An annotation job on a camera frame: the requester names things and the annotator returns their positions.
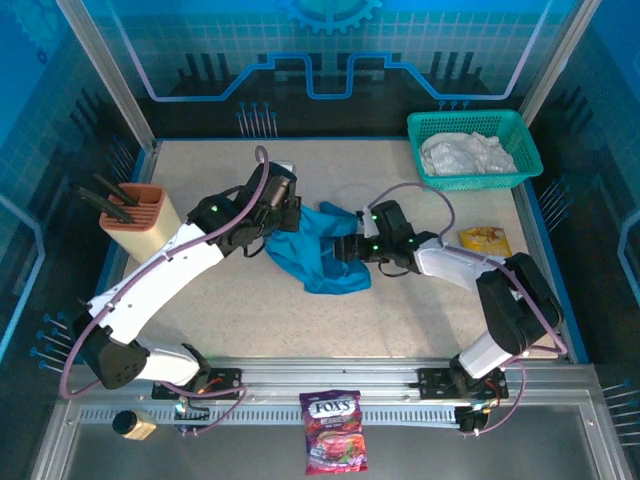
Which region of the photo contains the brass black cylinder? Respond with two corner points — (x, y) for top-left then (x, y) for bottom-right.
(111, 409), (158, 442)

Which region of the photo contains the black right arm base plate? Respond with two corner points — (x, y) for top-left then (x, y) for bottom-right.
(416, 366), (510, 401)

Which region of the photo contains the yellow snack packet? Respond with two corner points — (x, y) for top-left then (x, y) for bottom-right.
(458, 226), (513, 258)

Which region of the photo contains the aluminium frame post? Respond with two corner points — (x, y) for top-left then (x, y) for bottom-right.
(53, 0), (157, 151)
(517, 0), (602, 117)

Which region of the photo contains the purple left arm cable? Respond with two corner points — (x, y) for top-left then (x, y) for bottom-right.
(59, 145), (272, 435)

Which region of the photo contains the blue t-shirt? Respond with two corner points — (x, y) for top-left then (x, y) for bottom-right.
(263, 200), (373, 295)

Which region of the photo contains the black knife handle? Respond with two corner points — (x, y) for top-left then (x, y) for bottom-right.
(93, 173), (140, 208)
(73, 186), (135, 225)

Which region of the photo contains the teal plastic basket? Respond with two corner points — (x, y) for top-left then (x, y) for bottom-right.
(406, 109), (544, 192)

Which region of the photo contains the purple Fox's candy bag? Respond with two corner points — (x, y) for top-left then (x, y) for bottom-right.
(298, 389), (370, 477)

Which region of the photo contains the white t-shirt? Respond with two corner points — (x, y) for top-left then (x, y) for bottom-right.
(418, 130), (518, 176)

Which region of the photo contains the aluminium mounting rail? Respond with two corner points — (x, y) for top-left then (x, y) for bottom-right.
(63, 355), (597, 401)

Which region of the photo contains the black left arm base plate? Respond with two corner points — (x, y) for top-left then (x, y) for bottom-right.
(151, 367), (244, 401)

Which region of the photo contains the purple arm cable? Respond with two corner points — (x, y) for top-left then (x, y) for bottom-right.
(59, 145), (272, 435)
(368, 181), (572, 437)

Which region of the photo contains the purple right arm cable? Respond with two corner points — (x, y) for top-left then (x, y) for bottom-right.
(368, 181), (572, 437)

